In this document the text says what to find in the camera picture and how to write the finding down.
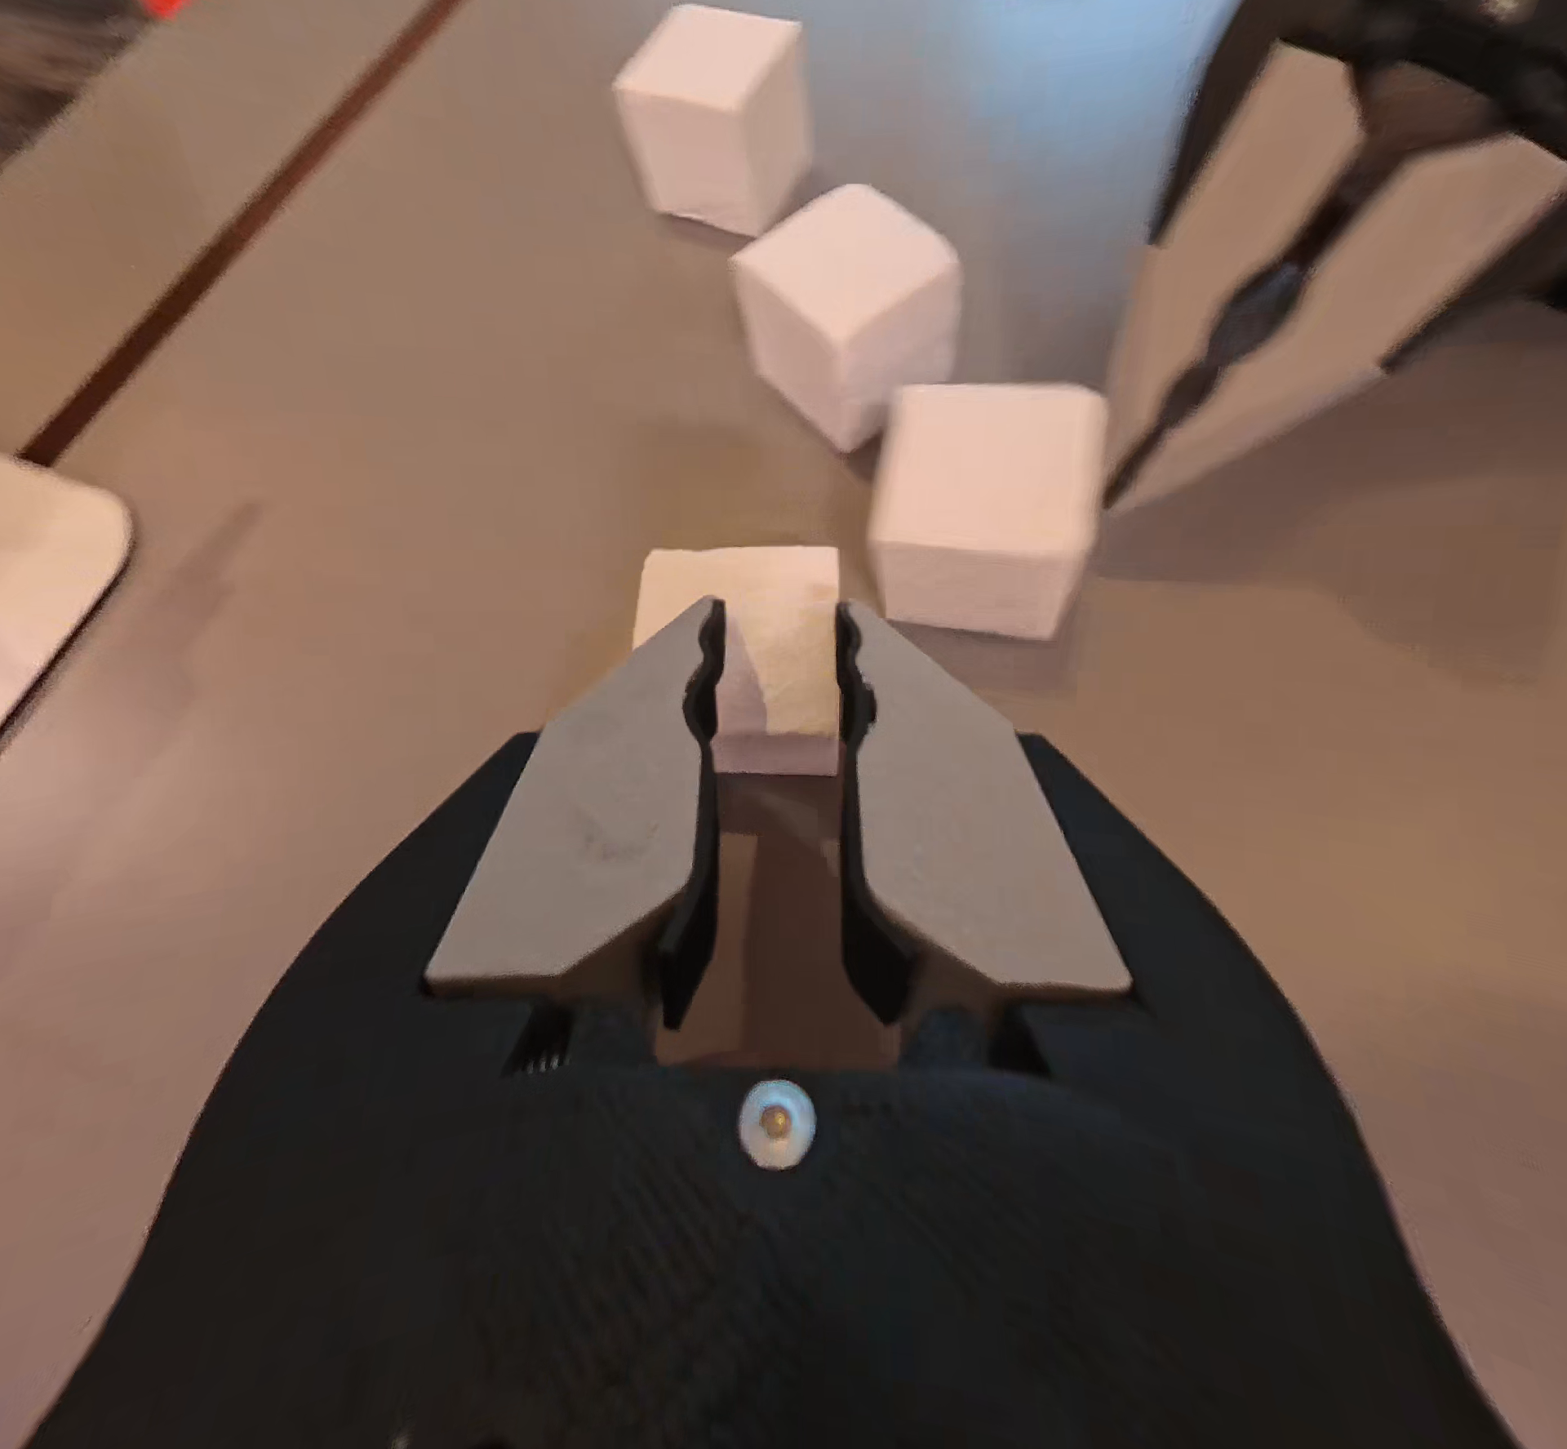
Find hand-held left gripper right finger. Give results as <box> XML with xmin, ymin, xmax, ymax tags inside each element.
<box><xmin>837</xmin><ymin>601</ymin><xmax>1136</xmax><ymax>1025</ymax></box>

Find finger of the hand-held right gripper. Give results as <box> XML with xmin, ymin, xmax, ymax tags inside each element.
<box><xmin>1105</xmin><ymin>133</ymin><xmax>1567</xmax><ymax>516</ymax></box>
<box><xmin>1105</xmin><ymin>42</ymin><xmax>1370</xmax><ymax>472</ymax></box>

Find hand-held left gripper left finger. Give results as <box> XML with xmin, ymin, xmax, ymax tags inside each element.
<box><xmin>425</xmin><ymin>599</ymin><xmax>727</xmax><ymax>1032</ymax></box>

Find white hard foam cube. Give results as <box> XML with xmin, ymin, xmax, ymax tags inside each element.
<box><xmin>632</xmin><ymin>547</ymin><xmax>844</xmax><ymax>778</ymax></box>
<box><xmin>731</xmin><ymin>185</ymin><xmax>962</xmax><ymax>452</ymax></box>
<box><xmin>613</xmin><ymin>2</ymin><xmax>815</xmax><ymax>239</ymax></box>
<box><xmin>869</xmin><ymin>384</ymin><xmax>1109</xmax><ymax>644</ymax></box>

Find white document stand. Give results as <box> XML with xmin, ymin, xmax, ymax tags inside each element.
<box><xmin>0</xmin><ymin>452</ymin><xmax>135</xmax><ymax>730</ymax></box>

